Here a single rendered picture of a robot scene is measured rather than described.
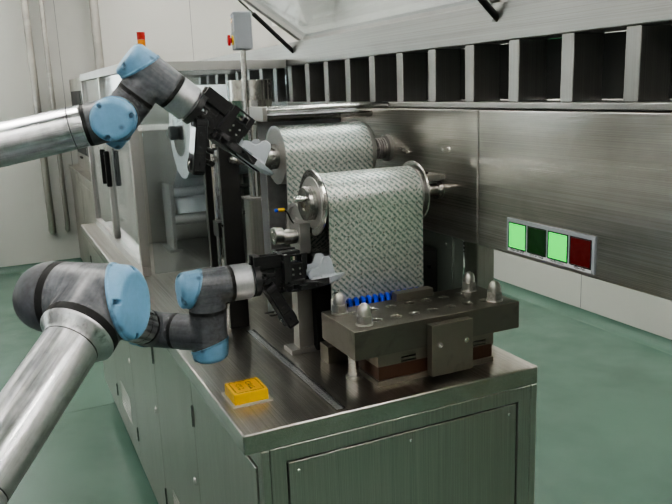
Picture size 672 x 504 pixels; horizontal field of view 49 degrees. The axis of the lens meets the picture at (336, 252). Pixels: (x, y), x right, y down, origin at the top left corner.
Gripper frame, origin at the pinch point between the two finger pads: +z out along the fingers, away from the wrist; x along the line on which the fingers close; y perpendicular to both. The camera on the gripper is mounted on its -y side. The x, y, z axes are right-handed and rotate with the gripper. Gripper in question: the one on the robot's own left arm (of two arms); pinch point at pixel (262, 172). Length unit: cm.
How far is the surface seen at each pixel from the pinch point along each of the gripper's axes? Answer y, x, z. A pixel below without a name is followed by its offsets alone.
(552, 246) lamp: 18, -39, 43
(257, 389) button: -37.0, -18.4, 18.2
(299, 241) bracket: -7.2, 2.4, 17.1
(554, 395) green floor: 11, 111, 224
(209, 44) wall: 128, 554, 73
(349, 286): -9.4, -5.2, 29.9
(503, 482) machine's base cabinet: -26, -31, 74
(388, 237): 4.7, -4.8, 31.4
